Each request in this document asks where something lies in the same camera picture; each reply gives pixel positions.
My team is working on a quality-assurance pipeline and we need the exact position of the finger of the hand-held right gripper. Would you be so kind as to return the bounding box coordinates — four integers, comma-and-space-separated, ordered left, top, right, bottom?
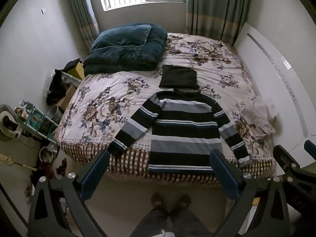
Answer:
273, 144, 316, 193
304, 140, 316, 159

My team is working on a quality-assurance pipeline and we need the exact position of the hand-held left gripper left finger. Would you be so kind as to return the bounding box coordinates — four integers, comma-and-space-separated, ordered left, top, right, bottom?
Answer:
28, 149, 110, 237

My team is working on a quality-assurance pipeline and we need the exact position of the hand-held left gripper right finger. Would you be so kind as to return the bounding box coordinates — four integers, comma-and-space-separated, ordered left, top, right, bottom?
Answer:
209, 149, 292, 237

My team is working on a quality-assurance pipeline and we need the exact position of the striped knit sweater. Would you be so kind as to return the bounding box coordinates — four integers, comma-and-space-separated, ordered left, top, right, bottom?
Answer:
108, 88, 252, 174

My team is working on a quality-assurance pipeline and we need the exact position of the black clothes heap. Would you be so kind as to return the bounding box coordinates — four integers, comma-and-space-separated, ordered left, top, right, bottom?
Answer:
46, 69, 68, 105

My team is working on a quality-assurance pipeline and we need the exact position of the red cloth heap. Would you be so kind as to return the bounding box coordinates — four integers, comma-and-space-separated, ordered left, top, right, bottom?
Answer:
30, 162, 57, 181

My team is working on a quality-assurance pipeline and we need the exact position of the person's right shoe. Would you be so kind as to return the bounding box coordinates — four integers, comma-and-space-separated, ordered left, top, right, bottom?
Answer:
172, 193, 192, 213

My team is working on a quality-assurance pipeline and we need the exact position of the person's shoe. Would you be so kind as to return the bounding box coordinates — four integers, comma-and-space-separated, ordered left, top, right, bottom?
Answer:
151, 193, 171, 213
172, 193, 192, 213

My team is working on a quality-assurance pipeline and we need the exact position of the white plastic bucket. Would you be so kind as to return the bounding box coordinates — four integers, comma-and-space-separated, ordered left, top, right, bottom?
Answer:
39, 146, 59, 165

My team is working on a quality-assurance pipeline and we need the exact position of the white crumpled cloth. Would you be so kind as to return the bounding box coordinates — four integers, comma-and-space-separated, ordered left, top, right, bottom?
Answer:
241, 96, 277, 135

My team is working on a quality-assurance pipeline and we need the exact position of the person's right leg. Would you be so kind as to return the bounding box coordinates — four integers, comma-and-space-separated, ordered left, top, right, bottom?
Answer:
170, 209, 213, 237

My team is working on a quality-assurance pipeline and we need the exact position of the person's left shoe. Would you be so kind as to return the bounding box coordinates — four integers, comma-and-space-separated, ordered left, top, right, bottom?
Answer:
151, 193, 171, 213

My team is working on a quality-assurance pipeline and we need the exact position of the floral bed blanket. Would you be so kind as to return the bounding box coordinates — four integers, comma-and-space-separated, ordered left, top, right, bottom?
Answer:
53, 32, 276, 185

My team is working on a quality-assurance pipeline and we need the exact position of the grey bucket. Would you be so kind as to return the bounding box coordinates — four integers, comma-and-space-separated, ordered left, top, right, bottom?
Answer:
48, 104, 62, 124

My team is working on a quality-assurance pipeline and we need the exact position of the white glossy headboard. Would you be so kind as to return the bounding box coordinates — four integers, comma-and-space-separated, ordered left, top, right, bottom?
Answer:
233, 22, 316, 171

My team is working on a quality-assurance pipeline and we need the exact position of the teal storage rack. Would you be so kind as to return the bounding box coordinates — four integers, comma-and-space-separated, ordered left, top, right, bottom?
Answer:
17, 101, 60, 146

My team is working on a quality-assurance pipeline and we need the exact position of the cardboard box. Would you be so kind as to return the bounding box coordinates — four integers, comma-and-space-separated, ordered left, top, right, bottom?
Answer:
59, 85, 77, 111

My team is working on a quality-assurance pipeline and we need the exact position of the yellow box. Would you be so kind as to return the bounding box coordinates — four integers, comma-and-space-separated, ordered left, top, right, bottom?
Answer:
67, 62, 85, 80

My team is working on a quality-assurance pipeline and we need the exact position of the dark folded cloth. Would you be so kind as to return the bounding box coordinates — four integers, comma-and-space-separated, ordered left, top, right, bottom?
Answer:
159, 65, 199, 89

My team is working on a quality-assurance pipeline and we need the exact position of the dark teal folded quilt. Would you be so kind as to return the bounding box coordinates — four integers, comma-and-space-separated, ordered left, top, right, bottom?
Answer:
83, 23, 168, 75

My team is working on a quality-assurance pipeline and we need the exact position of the dark teal pillow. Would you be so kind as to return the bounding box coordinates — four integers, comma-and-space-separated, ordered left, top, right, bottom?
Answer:
90, 24, 151, 53

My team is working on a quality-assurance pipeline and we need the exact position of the green striped curtain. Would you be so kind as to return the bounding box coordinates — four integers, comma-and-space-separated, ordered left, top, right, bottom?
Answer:
185, 0, 250, 46
65, 0, 100, 55

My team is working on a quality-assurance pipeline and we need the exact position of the wooden handled broom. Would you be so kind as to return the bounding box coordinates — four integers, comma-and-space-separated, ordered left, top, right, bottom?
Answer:
0, 154, 37, 171

